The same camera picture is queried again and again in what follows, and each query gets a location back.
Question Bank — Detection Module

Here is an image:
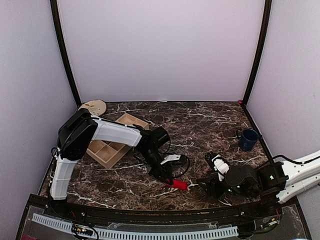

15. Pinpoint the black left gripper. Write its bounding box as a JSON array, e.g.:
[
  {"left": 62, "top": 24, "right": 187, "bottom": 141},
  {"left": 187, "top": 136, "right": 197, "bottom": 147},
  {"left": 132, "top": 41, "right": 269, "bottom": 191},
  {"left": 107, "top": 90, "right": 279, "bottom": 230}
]
[{"left": 139, "top": 147, "right": 174, "bottom": 185}]

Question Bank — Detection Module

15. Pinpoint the red patterned sock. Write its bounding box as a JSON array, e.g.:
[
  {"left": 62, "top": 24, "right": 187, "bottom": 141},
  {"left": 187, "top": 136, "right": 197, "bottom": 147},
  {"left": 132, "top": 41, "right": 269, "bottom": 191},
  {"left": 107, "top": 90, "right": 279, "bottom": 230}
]
[{"left": 166, "top": 179, "right": 188, "bottom": 190}]

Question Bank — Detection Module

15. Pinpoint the wooden compartment tray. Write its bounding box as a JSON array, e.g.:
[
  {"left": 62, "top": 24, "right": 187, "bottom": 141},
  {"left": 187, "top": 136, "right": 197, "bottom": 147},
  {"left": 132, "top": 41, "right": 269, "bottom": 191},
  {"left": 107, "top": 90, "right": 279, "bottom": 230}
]
[{"left": 86, "top": 113, "right": 149, "bottom": 170}]

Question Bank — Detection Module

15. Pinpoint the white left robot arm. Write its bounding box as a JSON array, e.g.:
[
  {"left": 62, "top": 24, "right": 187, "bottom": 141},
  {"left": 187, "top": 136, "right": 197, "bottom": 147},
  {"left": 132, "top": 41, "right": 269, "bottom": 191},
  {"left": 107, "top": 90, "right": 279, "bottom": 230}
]
[{"left": 49, "top": 109, "right": 174, "bottom": 218}]

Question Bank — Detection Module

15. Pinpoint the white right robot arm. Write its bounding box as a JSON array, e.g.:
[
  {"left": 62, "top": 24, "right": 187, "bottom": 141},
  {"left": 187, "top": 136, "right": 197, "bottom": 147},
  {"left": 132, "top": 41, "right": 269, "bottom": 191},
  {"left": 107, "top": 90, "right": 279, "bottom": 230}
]
[{"left": 196, "top": 151, "right": 320, "bottom": 217}]

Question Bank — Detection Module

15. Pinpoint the dark blue mug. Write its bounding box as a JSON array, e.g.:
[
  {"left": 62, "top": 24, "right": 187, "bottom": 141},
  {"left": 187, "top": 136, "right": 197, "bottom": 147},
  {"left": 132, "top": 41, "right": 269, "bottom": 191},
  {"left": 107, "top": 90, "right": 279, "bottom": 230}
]
[{"left": 236, "top": 128, "right": 259, "bottom": 152}]

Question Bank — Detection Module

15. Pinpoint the small green circuit board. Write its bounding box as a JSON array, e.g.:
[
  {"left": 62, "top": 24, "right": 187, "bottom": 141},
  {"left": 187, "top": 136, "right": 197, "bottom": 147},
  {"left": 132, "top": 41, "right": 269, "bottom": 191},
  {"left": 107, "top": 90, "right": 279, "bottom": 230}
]
[{"left": 71, "top": 224, "right": 94, "bottom": 236}]

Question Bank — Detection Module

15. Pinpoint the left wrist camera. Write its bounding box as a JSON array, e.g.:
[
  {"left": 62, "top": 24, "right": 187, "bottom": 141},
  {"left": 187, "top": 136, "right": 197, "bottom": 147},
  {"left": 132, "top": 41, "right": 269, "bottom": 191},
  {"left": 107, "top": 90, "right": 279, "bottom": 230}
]
[{"left": 152, "top": 126, "right": 187, "bottom": 166}]

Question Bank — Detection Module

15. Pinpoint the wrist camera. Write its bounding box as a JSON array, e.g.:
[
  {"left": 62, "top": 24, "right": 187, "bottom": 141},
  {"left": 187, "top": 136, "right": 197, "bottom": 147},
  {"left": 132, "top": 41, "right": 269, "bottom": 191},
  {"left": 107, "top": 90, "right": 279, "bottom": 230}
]
[
  {"left": 204, "top": 151, "right": 255, "bottom": 191},
  {"left": 152, "top": 126, "right": 187, "bottom": 166}
]

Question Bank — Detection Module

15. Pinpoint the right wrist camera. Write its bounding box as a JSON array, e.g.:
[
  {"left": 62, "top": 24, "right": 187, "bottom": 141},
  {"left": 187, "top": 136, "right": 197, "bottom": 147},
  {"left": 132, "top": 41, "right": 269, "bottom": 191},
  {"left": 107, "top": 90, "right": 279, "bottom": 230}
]
[{"left": 204, "top": 151, "right": 255, "bottom": 191}]

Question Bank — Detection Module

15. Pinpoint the black front rail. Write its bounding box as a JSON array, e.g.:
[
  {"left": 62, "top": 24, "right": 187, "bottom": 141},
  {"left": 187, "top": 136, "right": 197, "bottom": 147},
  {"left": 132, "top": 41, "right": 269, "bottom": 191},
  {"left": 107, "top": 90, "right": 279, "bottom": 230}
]
[{"left": 24, "top": 192, "right": 298, "bottom": 226}]

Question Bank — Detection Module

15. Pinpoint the white slotted cable duct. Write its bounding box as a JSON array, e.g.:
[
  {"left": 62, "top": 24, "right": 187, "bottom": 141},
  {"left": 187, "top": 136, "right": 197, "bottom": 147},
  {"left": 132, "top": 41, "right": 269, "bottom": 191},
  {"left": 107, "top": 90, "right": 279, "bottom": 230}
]
[{"left": 31, "top": 213, "right": 239, "bottom": 240}]

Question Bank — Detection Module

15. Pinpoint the left black frame post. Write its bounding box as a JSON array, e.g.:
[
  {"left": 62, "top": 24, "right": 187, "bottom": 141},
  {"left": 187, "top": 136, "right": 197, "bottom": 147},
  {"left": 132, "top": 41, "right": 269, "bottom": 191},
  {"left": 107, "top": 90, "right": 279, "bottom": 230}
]
[{"left": 49, "top": 0, "right": 82, "bottom": 107}]

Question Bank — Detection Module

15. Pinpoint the black frame post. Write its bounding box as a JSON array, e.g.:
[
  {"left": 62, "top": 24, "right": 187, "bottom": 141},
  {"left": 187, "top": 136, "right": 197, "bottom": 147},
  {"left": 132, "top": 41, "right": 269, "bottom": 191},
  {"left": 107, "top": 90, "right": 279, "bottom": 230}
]
[
  {"left": 49, "top": 0, "right": 82, "bottom": 107},
  {"left": 242, "top": 0, "right": 273, "bottom": 108}
]

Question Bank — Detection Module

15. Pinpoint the right black frame post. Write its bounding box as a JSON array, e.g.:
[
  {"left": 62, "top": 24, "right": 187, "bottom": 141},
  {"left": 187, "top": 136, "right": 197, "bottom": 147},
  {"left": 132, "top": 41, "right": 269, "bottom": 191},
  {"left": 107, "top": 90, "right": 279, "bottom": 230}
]
[{"left": 242, "top": 0, "right": 273, "bottom": 108}]

